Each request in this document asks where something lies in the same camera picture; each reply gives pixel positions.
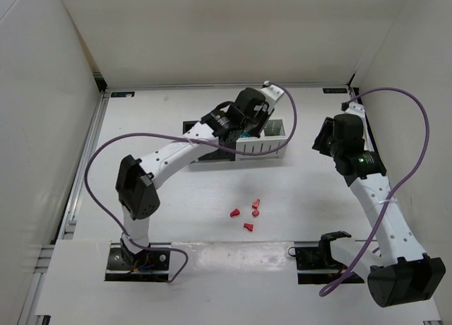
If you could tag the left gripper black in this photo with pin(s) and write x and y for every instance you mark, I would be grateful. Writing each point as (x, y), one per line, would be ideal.
(232, 138)

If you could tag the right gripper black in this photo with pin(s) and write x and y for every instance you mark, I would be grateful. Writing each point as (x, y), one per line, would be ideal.
(321, 137)

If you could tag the red lego slope bottom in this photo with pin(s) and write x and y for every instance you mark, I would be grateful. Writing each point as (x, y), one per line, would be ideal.
(249, 227)

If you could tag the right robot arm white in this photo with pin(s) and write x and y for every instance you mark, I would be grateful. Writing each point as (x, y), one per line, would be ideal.
(402, 272)

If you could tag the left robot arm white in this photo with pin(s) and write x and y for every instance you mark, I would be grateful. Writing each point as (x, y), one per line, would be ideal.
(139, 179)

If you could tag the white double bin container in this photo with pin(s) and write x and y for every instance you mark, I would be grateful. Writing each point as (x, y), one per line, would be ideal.
(272, 136)

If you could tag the black double bin container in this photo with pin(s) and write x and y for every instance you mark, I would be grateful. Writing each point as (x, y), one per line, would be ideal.
(201, 145)

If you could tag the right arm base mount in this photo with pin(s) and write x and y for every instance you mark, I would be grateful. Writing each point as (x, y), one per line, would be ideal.
(314, 262)

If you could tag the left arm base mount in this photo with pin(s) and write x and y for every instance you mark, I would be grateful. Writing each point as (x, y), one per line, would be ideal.
(150, 267)

